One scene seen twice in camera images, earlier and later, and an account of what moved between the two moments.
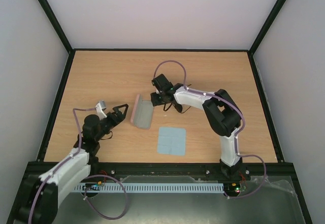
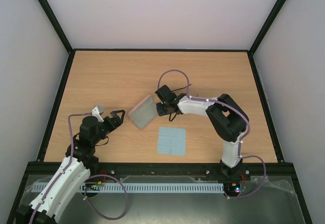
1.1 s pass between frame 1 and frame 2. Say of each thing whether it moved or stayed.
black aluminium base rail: stayed
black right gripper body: moved
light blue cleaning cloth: stayed
